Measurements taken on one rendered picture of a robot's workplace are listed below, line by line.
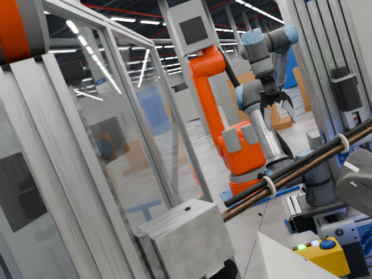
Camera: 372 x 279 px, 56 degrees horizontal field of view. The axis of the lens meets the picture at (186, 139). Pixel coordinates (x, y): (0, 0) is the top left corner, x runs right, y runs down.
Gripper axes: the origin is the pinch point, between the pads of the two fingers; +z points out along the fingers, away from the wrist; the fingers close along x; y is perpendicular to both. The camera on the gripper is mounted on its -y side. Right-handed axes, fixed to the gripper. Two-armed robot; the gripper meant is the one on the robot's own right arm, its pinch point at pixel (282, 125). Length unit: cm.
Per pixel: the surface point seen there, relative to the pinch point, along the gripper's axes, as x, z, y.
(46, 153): 34, -23, -95
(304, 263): 11, 20, -54
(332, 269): 2, 47, -20
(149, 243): 29, -9, -91
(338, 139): 0, -8, -68
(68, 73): 29, -30, -91
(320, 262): 4.5, 43.1, -19.5
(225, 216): 20, -7, -83
